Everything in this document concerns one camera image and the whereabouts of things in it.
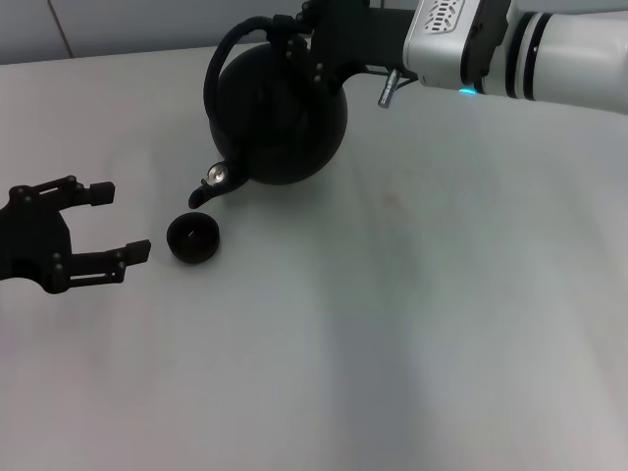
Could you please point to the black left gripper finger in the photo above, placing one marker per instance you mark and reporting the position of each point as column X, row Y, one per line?
column 138, row 251
column 103, row 193

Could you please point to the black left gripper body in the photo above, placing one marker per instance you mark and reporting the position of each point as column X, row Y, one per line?
column 29, row 245

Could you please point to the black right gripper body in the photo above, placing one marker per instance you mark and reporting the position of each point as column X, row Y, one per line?
column 363, row 39

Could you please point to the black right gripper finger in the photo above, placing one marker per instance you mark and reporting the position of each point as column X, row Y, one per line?
column 301, row 56
column 294, row 22

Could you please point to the small black teacup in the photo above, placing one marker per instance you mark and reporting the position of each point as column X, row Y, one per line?
column 193, row 252

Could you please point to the black round teapot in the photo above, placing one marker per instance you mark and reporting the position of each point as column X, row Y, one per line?
column 284, row 137

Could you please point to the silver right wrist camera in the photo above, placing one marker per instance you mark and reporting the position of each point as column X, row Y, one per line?
column 436, row 44

